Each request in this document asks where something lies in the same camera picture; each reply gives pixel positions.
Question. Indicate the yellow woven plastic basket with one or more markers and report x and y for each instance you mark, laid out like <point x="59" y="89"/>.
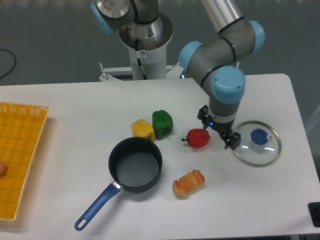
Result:
<point x="21" y="127"/>

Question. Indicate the red toy bell pepper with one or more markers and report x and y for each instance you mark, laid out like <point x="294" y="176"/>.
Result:
<point x="197" y="138"/>

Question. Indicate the dark saucepan with blue handle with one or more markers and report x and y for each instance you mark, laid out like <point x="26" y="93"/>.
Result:
<point x="135" y="165"/>

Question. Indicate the round peach object in basket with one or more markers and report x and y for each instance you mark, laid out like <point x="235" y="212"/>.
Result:
<point x="3" y="168"/>

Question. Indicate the black device at table edge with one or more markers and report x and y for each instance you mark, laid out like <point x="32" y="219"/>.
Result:
<point x="314" y="210"/>

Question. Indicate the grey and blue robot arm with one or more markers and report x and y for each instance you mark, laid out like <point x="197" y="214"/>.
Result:
<point x="211" y="66"/>

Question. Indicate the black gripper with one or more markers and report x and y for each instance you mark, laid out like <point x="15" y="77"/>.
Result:
<point x="222" y="125"/>

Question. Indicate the toy salmon sushi piece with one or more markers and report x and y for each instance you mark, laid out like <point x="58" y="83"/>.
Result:
<point x="188" y="183"/>

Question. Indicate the green toy bell pepper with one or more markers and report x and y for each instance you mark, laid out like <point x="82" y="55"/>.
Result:
<point x="162" y="123"/>

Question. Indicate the glass lid with blue knob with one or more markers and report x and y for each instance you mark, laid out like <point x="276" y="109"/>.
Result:
<point x="260" y="145"/>

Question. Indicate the yellow toy bell pepper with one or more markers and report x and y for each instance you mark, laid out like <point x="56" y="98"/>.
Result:
<point x="141" y="128"/>

